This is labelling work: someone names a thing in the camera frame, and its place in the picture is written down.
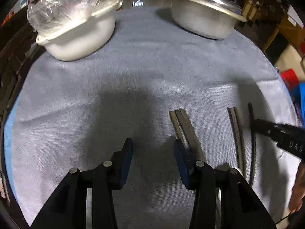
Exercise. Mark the clear plastic bag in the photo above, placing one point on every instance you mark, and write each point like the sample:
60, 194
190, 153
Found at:
49, 16

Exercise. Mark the carved dark wood sideboard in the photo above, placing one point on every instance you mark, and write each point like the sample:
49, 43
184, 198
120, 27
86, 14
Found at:
19, 51

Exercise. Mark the white ceramic pot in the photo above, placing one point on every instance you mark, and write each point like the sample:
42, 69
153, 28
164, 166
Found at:
80, 39

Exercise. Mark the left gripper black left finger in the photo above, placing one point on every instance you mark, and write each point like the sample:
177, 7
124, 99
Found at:
66, 207

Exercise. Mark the grey table cloth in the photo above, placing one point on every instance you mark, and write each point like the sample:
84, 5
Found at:
77, 114

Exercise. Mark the red plastic stool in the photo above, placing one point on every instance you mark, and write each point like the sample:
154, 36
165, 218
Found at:
289, 78

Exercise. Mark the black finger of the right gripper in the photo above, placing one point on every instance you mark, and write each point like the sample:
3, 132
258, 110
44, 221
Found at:
287, 137

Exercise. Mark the person's right hand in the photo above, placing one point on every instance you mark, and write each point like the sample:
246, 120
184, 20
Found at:
298, 190

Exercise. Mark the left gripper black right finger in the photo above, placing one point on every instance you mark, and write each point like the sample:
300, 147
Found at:
226, 193

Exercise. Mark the dark chopstick three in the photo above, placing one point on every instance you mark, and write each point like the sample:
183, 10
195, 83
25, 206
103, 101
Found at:
196, 147

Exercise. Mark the dark chopstick two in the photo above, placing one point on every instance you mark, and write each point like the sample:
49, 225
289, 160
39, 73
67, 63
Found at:
184, 127

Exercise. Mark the aluminium pot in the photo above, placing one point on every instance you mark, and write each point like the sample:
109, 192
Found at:
202, 20

